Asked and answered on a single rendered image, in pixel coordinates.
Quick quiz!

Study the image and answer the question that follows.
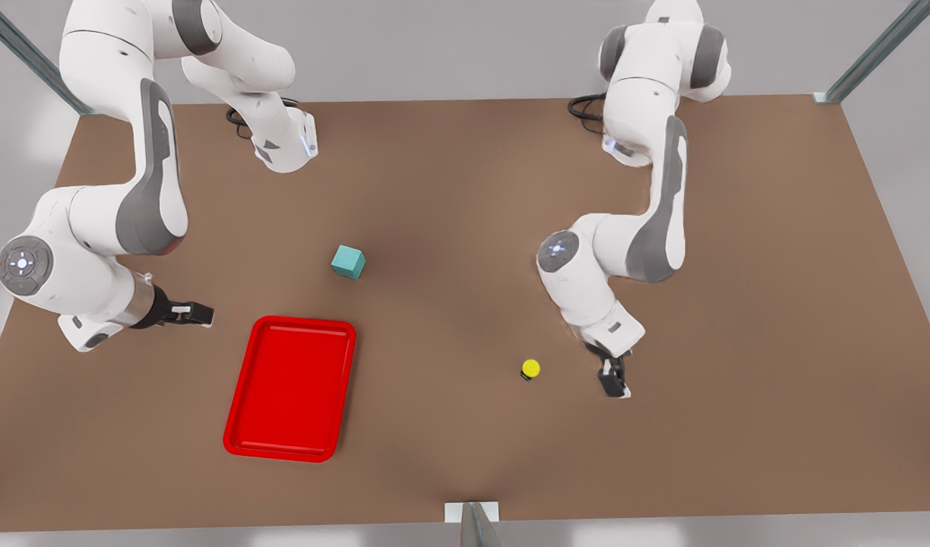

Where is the red rectangular tray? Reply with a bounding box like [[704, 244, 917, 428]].
[[223, 316, 358, 463]]

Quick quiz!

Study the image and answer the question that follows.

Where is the teal cube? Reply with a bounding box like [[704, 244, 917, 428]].
[[331, 245, 366, 280]]

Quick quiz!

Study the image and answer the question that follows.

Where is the black cable loop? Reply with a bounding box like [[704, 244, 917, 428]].
[[568, 93, 610, 136], [226, 97, 300, 141]]

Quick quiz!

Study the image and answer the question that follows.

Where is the silver frame post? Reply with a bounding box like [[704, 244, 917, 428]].
[[444, 501, 504, 547], [813, 0, 930, 105], [0, 0, 99, 116]]

